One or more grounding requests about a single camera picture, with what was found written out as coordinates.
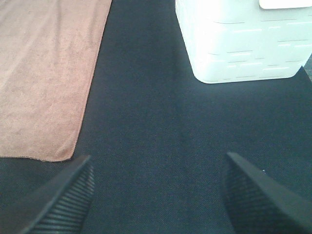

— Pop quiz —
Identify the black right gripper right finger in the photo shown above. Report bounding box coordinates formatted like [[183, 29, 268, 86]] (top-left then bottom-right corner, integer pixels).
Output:
[[221, 152, 312, 234]]

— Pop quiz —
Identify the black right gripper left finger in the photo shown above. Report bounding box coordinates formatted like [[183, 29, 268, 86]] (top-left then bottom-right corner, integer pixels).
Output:
[[21, 156, 95, 234]]

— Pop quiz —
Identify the brown towel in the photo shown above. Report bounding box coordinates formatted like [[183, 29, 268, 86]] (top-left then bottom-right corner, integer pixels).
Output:
[[0, 0, 111, 161]]

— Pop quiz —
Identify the black table cloth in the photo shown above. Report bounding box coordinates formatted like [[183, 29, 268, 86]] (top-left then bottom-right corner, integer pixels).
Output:
[[0, 0, 312, 234]]

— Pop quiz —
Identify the white plastic bin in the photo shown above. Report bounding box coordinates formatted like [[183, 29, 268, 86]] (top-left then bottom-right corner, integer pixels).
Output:
[[175, 0, 312, 84]]

